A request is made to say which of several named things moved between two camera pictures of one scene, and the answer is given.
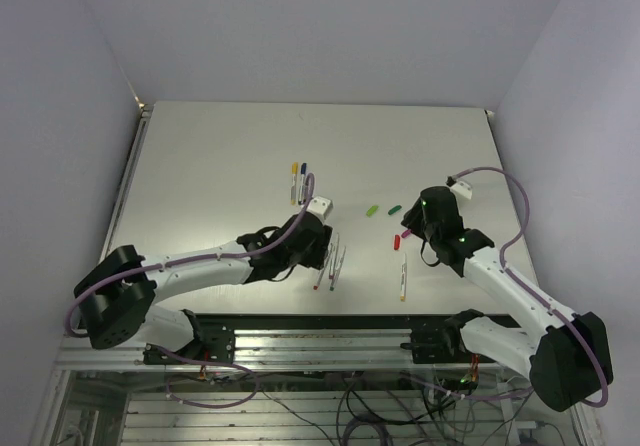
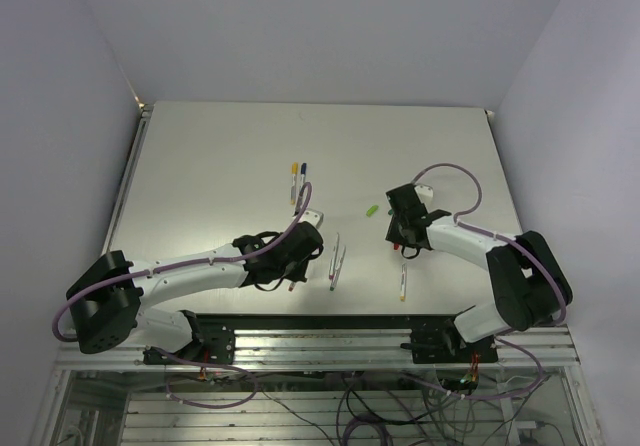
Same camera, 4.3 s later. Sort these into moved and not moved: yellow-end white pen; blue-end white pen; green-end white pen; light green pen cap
Moved: blue-end white pen
Not moved: light green pen cap; yellow-end white pen; green-end white pen
